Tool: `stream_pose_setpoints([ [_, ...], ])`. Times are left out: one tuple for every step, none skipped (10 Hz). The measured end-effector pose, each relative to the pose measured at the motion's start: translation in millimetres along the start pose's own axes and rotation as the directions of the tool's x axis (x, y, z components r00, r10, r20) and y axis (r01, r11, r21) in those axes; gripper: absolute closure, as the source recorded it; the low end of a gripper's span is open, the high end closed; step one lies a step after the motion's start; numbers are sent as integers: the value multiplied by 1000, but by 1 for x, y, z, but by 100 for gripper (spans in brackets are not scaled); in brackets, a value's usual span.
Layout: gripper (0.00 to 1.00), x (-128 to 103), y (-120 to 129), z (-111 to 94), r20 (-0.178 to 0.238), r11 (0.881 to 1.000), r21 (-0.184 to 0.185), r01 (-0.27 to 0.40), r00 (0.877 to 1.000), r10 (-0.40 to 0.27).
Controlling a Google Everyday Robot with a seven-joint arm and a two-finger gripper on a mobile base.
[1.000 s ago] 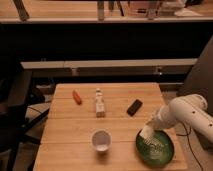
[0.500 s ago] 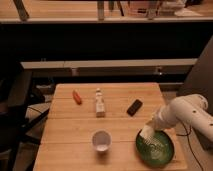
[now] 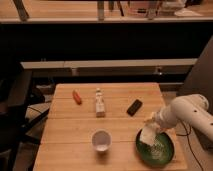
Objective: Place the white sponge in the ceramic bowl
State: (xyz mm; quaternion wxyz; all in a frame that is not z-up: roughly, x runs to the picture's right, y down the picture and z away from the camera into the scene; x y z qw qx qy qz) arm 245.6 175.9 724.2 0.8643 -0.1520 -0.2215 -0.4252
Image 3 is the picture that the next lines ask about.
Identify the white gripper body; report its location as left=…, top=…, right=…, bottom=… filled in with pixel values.
left=145, top=112, right=166, bottom=133

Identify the white sponge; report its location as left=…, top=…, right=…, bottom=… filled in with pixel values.
left=139, top=122, right=158, bottom=146

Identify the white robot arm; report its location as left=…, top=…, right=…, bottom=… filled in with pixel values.
left=140, top=94, right=213, bottom=145

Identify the green ceramic bowl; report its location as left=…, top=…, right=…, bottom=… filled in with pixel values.
left=135, top=131, right=175, bottom=167

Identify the black rectangular block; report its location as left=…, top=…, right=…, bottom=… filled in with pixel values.
left=127, top=99, right=142, bottom=116

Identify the long wooden bench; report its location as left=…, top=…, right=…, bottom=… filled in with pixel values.
left=22, top=58, right=196, bottom=76

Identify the grey chair back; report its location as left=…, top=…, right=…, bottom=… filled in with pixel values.
left=182, top=35, right=213, bottom=101

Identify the white cup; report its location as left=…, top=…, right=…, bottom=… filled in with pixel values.
left=92, top=130, right=111, bottom=153

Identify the small white bottle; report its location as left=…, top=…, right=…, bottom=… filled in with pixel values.
left=95, top=88, right=105, bottom=117

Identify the orange carrot toy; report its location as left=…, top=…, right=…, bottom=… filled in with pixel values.
left=72, top=90, right=82, bottom=105

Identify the black cable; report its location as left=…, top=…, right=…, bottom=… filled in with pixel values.
left=175, top=121, right=204, bottom=171

